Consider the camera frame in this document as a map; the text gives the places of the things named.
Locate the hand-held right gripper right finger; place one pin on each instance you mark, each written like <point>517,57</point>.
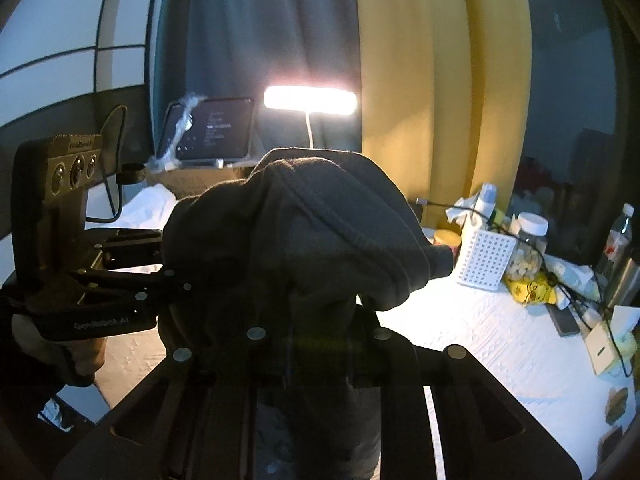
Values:
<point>385,360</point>

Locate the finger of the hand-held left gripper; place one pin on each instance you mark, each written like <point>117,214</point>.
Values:
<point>145,297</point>
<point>135,275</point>

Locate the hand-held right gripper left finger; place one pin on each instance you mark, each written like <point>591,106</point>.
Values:
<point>240,360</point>

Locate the dark brown t-shirt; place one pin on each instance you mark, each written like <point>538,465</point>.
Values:
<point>325,220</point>

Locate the person's left hand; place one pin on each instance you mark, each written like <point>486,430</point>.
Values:
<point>60,360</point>

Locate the white garment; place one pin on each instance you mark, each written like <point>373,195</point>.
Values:
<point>145,210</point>

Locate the white textured tablecloth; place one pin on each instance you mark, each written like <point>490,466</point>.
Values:
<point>475,330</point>

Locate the cardboard box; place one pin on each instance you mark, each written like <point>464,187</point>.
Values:
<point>200,180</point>

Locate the red tin can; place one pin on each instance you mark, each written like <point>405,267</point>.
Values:
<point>447,240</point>

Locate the white slatted basket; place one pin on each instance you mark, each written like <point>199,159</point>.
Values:
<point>485,260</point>

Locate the yellow plush toy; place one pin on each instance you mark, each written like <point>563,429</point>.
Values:
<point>530,290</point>

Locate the crumpled white tissue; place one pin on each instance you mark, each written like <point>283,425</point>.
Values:
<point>460,210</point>

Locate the black tablet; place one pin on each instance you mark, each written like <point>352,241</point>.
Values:
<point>220,130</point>

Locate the black flat device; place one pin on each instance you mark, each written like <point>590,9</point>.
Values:
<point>562,321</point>

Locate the glass jar with white lid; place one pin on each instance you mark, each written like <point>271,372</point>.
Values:
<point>532,225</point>

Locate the crumpled white wrapper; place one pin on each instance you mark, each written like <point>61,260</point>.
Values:
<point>572,272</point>

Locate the small white box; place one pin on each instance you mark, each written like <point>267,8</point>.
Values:
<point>604,350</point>

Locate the small brown object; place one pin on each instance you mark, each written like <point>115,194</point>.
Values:
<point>616,405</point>

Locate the white desk lamp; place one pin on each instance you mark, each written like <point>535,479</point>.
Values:
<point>310,100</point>

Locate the metal cup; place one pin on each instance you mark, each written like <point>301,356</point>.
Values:
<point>625,282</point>

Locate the dark teal curtain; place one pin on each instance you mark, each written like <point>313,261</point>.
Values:
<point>250,35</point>

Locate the clear water bottle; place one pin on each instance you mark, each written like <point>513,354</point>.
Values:
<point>619,235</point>

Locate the yellow curtain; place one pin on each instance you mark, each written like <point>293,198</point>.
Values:
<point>440,85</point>

